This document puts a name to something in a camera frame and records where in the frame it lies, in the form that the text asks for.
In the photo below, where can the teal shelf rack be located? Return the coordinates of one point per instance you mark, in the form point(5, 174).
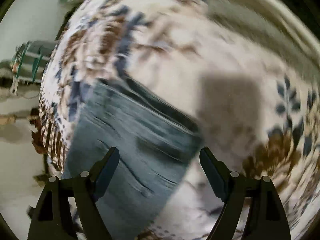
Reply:
point(30, 60)

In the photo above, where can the floral bedspread bed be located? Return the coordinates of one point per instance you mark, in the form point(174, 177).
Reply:
point(245, 71)

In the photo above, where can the light blue denim shorts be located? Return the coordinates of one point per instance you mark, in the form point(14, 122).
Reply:
point(156, 144)

